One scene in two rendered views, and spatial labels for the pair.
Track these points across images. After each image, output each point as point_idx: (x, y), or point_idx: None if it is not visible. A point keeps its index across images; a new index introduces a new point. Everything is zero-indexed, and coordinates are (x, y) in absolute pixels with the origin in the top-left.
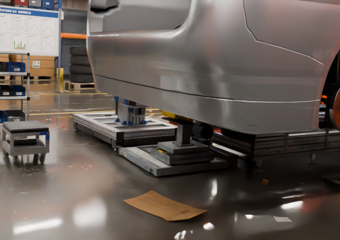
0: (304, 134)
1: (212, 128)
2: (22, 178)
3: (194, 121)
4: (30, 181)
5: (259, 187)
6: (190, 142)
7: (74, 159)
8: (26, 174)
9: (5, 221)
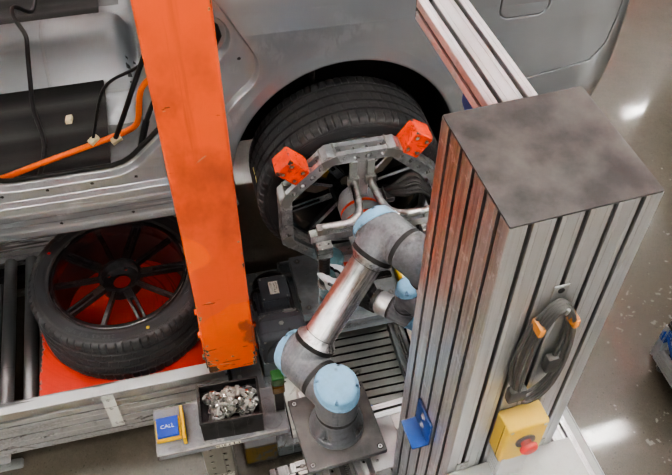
0: (27, 240)
1: (256, 277)
2: (665, 275)
3: (286, 310)
4: (647, 262)
5: (244, 194)
6: (316, 292)
7: (588, 380)
8: (666, 297)
9: (633, 145)
